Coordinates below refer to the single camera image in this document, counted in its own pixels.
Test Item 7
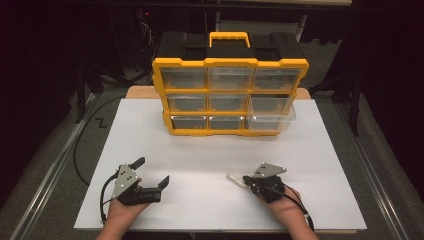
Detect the clear plastic storage drawer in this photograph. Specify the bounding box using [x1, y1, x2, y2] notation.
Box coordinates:
[245, 103, 297, 132]

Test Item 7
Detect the yellow black drawer organizer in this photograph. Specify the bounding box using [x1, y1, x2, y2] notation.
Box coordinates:
[152, 31, 310, 137]

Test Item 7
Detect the white table board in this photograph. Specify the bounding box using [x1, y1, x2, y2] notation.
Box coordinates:
[73, 98, 368, 232]

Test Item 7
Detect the black metal stand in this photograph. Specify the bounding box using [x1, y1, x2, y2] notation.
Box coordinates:
[333, 66, 365, 138]
[74, 63, 104, 124]

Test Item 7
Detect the long black floor cable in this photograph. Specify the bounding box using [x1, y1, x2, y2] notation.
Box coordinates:
[73, 94, 128, 186]

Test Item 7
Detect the person's right hand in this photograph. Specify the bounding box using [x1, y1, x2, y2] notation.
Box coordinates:
[258, 186, 309, 228]

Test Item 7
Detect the aluminium floor rail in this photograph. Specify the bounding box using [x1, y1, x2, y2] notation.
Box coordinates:
[9, 93, 98, 240]
[336, 103, 412, 240]

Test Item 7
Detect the small white flash drive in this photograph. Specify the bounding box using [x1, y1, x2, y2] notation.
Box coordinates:
[226, 173, 248, 190]

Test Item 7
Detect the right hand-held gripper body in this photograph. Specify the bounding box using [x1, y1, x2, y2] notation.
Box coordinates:
[251, 162, 288, 204]

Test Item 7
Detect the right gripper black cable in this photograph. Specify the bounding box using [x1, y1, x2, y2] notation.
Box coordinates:
[273, 184, 316, 233]

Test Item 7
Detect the person's left hand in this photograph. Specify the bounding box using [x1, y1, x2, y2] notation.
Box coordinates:
[105, 199, 150, 228]

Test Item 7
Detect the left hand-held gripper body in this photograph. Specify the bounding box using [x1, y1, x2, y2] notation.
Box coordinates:
[111, 163, 163, 206]

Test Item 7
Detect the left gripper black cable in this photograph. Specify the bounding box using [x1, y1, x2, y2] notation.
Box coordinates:
[99, 171, 121, 224]

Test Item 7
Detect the bundle of background cables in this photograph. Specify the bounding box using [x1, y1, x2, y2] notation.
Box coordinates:
[135, 9, 158, 84]

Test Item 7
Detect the grid of clear plastic drawers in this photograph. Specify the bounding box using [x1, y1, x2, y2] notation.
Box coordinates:
[159, 67, 303, 131]

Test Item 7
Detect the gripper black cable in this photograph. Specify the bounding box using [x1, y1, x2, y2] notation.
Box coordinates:
[273, 184, 316, 233]
[99, 171, 121, 224]

